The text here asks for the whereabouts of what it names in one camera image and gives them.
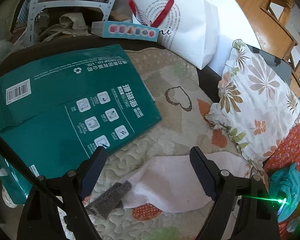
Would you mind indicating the light blue shapes box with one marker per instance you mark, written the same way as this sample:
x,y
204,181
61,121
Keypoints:
x,y
126,30

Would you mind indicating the wooden bed headboard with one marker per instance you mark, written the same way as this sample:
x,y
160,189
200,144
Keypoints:
x,y
268,19

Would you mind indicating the orange floral blanket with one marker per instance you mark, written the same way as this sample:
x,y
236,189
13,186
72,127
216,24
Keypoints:
x,y
286,153

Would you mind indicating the white floral pillow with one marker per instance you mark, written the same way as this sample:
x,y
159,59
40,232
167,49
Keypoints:
x,y
257,109

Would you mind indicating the pale pink zip cardigan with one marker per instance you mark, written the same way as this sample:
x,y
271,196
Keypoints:
x,y
169,183

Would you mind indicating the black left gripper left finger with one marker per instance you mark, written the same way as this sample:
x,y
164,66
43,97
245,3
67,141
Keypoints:
x,y
40,218

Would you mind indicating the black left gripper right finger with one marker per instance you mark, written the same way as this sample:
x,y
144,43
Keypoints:
x,y
256,217

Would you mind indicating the quilted heart pattern bedspread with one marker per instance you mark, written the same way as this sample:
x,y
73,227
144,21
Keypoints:
x,y
182,105

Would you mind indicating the grey metal perforated rack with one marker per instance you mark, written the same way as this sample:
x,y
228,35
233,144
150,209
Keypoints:
x,y
36,7

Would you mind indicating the green cardboard box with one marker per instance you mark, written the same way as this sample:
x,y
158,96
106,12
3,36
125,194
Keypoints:
x,y
55,111

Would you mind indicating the teal plush garment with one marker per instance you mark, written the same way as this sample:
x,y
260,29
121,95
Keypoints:
x,y
284,184

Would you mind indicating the white paper shopping bag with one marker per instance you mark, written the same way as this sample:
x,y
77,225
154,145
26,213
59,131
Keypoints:
x,y
189,28

